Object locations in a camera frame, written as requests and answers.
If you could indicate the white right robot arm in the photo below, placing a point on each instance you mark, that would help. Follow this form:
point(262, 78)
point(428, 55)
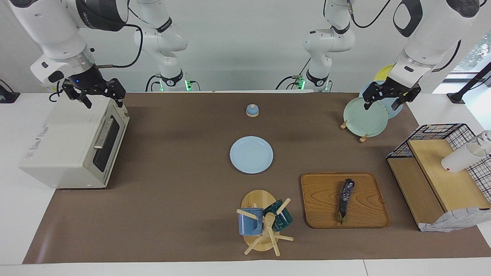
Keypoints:
point(57, 34)

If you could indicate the black clamp stand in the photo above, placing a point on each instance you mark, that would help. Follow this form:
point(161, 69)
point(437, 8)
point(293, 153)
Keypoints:
point(470, 84)

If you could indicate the wooden mug tree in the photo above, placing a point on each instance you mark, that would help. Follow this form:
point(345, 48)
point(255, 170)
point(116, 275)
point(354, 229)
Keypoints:
point(257, 199)

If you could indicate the black table clamp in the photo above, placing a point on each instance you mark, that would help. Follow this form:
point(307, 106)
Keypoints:
point(7, 96)

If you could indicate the white cup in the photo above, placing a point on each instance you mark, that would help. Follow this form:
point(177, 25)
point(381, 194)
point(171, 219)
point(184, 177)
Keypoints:
point(460, 159)

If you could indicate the yellow plate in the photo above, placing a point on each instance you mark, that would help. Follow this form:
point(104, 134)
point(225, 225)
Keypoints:
point(383, 73)

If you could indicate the white toaster oven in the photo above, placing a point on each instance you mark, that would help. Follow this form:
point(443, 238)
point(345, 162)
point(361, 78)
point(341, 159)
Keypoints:
point(61, 145)

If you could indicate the blue mug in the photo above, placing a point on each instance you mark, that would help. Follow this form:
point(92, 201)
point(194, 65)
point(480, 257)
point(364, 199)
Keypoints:
point(249, 224)

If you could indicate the clear glass cup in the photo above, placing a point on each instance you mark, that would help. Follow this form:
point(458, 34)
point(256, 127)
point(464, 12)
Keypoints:
point(486, 140)

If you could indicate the grey checked cloth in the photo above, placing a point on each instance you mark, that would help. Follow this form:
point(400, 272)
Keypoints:
point(452, 220)

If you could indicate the dark green mug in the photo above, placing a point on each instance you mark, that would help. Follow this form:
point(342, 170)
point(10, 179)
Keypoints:
point(284, 220)

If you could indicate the wooden tray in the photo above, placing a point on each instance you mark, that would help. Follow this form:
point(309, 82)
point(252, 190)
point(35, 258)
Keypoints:
point(322, 203)

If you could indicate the light blue plate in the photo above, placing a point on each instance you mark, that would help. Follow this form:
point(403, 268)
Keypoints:
point(251, 155)

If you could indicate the wooden plate rack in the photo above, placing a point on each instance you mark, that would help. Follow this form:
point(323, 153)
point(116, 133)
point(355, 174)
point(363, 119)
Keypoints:
point(343, 125)

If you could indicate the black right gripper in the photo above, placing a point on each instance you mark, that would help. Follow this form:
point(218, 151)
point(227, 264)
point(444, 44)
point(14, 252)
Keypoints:
point(96, 86)

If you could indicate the brown table mat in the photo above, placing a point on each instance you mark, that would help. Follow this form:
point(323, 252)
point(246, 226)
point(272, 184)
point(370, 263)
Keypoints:
point(184, 214)

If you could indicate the mint green plate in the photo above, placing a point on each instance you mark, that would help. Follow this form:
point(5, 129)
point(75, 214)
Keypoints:
point(364, 120)

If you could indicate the wooden stepped shelf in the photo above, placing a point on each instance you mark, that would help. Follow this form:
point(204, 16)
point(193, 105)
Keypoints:
point(448, 180)

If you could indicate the pale blue racked plate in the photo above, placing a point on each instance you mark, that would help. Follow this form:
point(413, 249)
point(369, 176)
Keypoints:
point(367, 87)

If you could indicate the small blue wooden bell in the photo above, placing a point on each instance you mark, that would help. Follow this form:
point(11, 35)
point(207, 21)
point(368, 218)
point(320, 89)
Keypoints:
point(252, 111)

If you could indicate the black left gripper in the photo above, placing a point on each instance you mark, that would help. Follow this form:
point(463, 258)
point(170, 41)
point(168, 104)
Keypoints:
point(391, 90)

